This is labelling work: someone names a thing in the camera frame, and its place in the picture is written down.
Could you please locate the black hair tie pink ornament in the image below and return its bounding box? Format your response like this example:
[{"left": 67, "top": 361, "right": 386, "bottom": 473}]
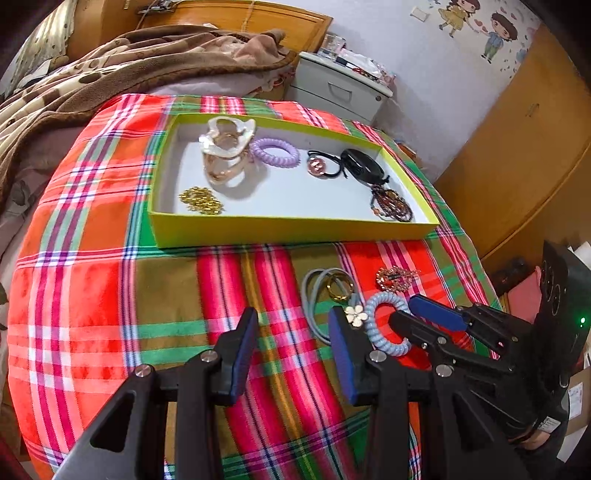
[{"left": 307, "top": 148, "right": 352, "bottom": 178}]

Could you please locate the wooden headboard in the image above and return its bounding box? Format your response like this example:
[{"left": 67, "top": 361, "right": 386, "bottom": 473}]
[{"left": 134, "top": 0, "right": 334, "bottom": 54}]

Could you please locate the pile of nightstand clutter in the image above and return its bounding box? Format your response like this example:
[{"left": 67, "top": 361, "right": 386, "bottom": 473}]
[{"left": 318, "top": 33, "right": 398, "bottom": 88}]

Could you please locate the yellow cardboard box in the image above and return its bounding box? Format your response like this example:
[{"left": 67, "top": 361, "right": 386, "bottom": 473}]
[{"left": 148, "top": 112, "right": 440, "bottom": 250}]

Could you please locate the gold chain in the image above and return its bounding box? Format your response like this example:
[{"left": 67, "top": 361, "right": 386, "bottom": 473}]
[{"left": 178, "top": 185, "right": 225, "bottom": 215}]

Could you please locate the rhinestone hair clip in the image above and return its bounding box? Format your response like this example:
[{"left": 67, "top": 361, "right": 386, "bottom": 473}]
[{"left": 375, "top": 267, "right": 421, "bottom": 292}]

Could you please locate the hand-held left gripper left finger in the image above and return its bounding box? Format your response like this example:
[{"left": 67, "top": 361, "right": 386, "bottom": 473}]
[{"left": 53, "top": 307, "right": 259, "bottom": 480}]

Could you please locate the dark beaded bracelet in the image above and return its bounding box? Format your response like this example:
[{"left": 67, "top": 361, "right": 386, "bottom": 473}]
[{"left": 368, "top": 182, "right": 415, "bottom": 223}]

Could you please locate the dotted curtain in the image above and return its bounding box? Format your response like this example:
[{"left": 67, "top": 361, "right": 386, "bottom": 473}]
[{"left": 9, "top": 0, "right": 79, "bottom": 88}]

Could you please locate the cartoon children wall sticker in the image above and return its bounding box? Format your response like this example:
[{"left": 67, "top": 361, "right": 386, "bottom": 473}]
[{"left": 411, "top": 0, "right": 532, "bottom": 70}]

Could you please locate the purple coil hair tie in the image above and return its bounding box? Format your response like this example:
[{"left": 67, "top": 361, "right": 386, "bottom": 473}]
[{"left": 249, "top": 137, "right": 298, "bottom": 168}]

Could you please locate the light blue coil hair tie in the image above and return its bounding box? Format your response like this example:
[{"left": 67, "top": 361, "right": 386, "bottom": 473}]
[{"left": 365, "top": 294, "right": 411, "bottom": 357}]

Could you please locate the cream hair claw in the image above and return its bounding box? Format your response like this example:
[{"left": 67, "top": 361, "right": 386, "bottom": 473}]
[{"left": 198, "top": 116, "right": 257, "bottom": 188}]

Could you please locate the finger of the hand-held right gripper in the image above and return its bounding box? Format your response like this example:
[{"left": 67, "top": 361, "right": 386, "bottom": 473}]
[
  {"left": 410, "top": 294, "right": 472, "bottom": 330},
  {"left": 389, "top": 310, "right": 490, "bottom": 367}
]

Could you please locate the power strip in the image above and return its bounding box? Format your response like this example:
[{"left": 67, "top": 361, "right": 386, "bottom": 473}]
[{"left": 139, "top": 0, "right": 183, "bottom": 14}]

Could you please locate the wooden door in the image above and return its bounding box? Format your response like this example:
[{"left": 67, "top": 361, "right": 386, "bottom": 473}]
[{"left": 434, "top": 23, "right": 591, "bottom": 264}]

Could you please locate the wooden wardrobe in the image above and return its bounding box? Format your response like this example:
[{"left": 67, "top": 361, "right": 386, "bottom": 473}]
[{"left": 69, "top": 0, "right": 139, "bottom": 42}]

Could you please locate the brown patterned blanket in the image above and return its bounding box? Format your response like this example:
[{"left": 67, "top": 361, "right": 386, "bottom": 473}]
[{"left": 0, "top": 28, "right": 298, "bottom": 204}]

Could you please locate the grey nightstand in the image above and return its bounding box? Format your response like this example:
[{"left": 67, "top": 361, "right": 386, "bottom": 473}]
[{"left": 291, "top": 51, "right": 394, "bottom": 127}]

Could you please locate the black hair clip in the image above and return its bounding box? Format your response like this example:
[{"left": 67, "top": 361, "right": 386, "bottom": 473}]
[{"left": 341, "top": 148, "right": 385, "bottom": 185}]

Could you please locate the plaid cloth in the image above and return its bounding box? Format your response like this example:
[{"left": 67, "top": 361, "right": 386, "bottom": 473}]
[{"left": 7, "top": 92, "right": 504, "bottom": 480}]

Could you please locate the grey hair tie gold ring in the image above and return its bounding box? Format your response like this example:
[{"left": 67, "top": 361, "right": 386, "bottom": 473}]
[{"left": 301, "top": 268, "right": 356, "bottom": 344}]

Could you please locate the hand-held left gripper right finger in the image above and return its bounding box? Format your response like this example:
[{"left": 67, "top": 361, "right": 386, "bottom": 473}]
[{"left": 329, "top": 305, "right": 527, "bottom": 480}]

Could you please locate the cardboard carton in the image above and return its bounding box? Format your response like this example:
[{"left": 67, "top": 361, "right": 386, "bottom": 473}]
[{"left": 566, "top": 351, "right": 591, "bottom": 435}]

